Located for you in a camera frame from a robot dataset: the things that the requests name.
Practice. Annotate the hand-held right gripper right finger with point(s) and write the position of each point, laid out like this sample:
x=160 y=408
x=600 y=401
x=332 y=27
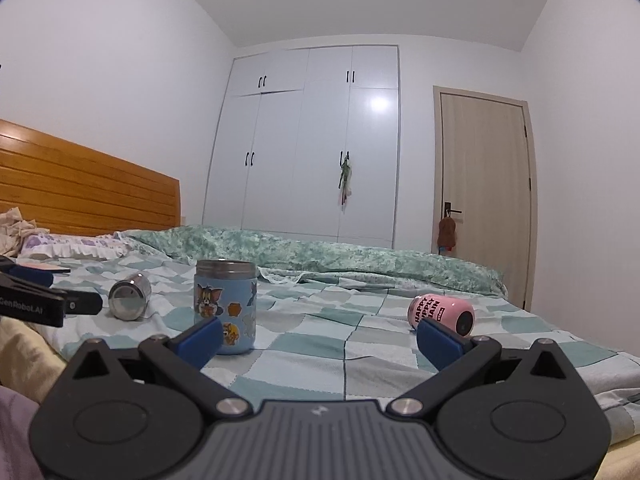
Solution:
x=440 y=344

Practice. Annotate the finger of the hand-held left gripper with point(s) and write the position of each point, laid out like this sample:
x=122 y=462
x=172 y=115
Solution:
x=85 y=304
x=32 y=276

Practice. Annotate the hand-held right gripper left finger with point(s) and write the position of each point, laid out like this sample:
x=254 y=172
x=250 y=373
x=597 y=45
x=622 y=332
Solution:
x=202 y=344

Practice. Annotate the pink printed cup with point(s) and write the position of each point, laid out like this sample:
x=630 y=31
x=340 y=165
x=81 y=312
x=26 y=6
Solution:
x=435 y=309

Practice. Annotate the stainless steel cup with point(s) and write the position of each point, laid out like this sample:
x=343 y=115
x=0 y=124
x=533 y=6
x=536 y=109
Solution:
x=130 y=296

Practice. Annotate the blue cartoon sticker cup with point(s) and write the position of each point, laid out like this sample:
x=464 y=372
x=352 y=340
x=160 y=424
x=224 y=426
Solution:
x=225 y=295

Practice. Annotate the pink flat book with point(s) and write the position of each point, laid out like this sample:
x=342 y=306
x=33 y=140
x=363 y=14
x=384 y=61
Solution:
x=47 y=265

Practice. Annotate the yellow blanket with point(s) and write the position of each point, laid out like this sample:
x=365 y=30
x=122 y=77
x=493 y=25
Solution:
x=25 y=350

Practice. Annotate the purple floral pillow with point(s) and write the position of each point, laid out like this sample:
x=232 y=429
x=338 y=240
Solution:
x=70 y=246

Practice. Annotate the beige crumpled cloth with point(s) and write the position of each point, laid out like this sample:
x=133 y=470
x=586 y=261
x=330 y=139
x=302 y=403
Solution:
x=15 y=230

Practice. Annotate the wooden headboard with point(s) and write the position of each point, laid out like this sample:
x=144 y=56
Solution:
x=90 y=185

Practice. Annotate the brown hanging pouch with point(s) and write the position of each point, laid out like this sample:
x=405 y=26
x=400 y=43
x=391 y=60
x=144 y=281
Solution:
x=446 y=234

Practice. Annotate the checkered bed sheet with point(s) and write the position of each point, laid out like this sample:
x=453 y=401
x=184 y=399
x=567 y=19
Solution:
x=320 y=350

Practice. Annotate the purple cloth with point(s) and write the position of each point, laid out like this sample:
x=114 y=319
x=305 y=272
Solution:
x=15 y=435

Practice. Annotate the green floral quilt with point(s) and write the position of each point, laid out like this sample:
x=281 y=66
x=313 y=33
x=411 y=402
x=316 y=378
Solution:
x=320 y=255

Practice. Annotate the light wooden door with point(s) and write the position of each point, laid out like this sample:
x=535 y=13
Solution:
x=485 y=170

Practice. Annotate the green hanging ornament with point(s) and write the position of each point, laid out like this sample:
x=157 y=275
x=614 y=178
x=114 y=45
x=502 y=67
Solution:
x=345 y=180

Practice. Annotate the white wardrobe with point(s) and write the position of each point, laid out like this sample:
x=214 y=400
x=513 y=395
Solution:
x=280 y=160

